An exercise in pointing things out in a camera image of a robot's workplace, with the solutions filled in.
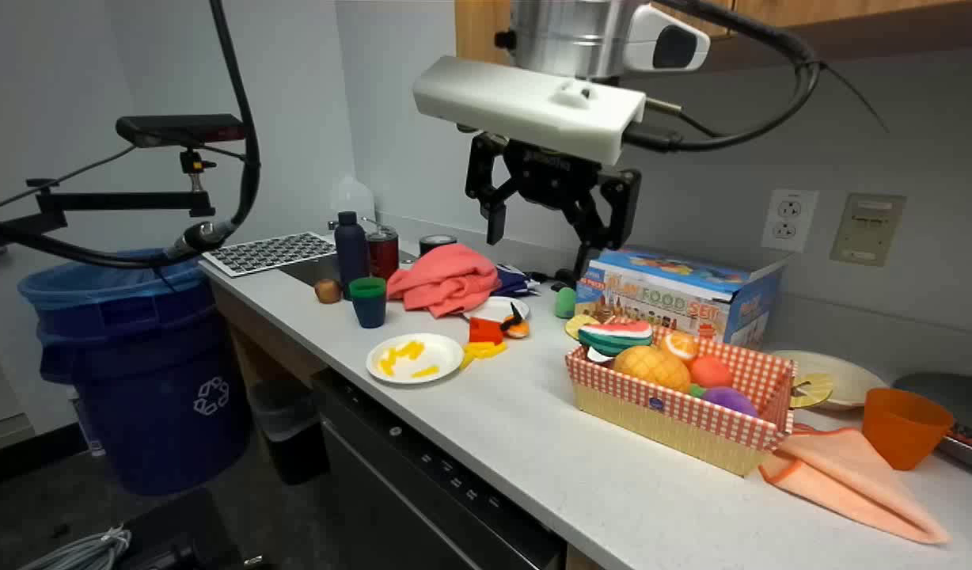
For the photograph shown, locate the loose yellow plastic fries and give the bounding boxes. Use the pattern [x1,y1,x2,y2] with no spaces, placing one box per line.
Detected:
[461,337,510,364]

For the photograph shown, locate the beige paper plate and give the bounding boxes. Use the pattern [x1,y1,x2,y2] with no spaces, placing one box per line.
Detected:
[765,349,889,419]

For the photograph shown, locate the red toy fries holder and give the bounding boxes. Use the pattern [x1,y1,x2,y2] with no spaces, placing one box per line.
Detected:
[464,312,510,349]

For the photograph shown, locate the pink cloth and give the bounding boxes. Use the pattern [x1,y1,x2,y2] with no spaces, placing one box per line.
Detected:
[386,244,501,318]

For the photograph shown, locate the green and blue cup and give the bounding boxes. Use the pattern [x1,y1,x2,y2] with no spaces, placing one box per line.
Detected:
[344,276,389,330]

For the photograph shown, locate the dark blue bottle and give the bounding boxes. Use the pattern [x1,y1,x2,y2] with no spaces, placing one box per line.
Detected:
[333,207,373,293]

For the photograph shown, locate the orange plastic cup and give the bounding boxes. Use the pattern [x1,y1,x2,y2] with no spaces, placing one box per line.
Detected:
[862,387,959,476]

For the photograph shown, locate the blue recycling bin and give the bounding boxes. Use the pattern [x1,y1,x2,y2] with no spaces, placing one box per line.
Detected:
[15,245,256,501]

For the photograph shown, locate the plush watermelon slice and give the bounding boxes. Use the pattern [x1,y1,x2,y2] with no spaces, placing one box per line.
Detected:
[575,312,659,359]

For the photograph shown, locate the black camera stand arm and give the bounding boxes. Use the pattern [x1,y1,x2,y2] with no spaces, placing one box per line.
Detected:
[0,145,218,257]

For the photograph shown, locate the beige wall plate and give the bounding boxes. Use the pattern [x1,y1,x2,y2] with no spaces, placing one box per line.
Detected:
[826,189,909,269]

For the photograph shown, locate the small orange black toy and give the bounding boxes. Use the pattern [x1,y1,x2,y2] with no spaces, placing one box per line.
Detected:
[502,298,534,341]

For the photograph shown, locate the dark inset sink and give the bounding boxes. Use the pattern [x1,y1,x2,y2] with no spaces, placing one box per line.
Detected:
[892,368,972,435]

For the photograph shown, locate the red checkered fruit box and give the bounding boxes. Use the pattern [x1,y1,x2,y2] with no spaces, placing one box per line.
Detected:
[559,312,797,481]

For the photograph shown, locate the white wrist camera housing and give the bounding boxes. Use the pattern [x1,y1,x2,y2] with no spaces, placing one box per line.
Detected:
[413,54,648,166]

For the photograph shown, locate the wooden wall cabinet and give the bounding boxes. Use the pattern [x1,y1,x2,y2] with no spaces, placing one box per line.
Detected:
[454,0,972,65]

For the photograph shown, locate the white power outlet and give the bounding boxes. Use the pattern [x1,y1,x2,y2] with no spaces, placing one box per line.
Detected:
[760,185,822,257]

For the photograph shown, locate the dark round can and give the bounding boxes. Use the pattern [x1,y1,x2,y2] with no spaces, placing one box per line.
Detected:
[418,230,459,259]

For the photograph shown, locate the peach cloth napkin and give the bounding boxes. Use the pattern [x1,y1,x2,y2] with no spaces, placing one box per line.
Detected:
[760,423,952,550]

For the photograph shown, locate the dark handled utensil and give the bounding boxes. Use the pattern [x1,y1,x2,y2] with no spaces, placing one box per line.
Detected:
[933,422,972,483]

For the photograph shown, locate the blue toy food set box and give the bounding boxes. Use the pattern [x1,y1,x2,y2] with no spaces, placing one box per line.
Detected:
[573,245,789,350]

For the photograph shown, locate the orange toy fruit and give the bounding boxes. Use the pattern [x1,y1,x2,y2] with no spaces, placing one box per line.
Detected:
[610,341,698,396]

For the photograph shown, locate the plush orange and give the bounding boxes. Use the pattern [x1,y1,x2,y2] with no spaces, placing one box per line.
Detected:
[687,355,737,391]

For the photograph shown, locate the wooden base cabinet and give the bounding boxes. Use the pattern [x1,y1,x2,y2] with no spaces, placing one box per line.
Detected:
[210,281,329,396]

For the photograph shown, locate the grey cable bundle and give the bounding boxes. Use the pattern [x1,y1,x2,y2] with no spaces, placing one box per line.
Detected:
[18,522,137,570]

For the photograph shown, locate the dark red jar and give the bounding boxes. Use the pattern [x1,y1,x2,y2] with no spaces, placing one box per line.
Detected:
[364,224,402,281]

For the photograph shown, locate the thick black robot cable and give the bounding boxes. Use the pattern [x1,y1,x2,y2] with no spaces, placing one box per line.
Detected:
[0,0,267,272]

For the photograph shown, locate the dark blue cloth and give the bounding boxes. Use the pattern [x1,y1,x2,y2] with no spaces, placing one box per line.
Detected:
[490,264,540,300]

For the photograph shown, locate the small black waste bin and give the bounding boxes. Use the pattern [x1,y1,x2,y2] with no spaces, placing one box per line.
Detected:
[248,376,329,486]

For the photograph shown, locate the purple plush fruit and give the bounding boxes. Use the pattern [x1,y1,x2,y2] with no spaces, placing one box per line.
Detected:
[703,382,760,419]

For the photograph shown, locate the yellow toy lemon slice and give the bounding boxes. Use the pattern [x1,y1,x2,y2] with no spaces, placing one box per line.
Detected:
[793,374,843,411]

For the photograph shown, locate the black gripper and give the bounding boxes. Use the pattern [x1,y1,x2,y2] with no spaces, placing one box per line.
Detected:
[461,132,647,284]

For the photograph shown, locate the yellow toy ring slice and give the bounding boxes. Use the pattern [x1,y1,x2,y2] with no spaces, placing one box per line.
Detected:
[565,309,606,341]

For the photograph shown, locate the black stereo camera bar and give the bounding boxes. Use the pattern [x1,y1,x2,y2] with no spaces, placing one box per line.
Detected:
[114,110,251,151]

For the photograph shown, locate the grey grid tray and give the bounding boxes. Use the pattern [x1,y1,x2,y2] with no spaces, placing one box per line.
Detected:
[199,230,339,281]

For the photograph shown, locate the black dishwasher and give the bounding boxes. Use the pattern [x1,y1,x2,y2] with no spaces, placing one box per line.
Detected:
[312,368,569,570]

